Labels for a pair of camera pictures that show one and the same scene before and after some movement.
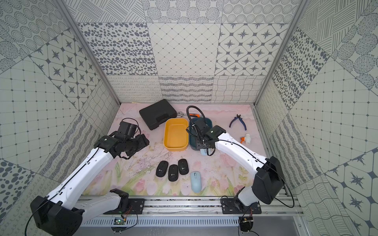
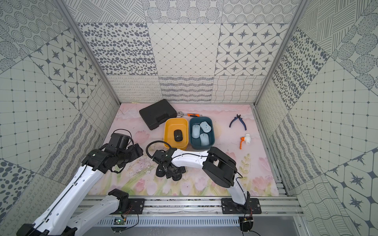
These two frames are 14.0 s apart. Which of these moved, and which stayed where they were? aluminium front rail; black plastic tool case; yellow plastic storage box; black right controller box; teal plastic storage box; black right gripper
Moved: black right gripper
Stayed: black right controller box; aluminium front rail; black plastic tool case; teal plastic storage box; yellow plastic storage box
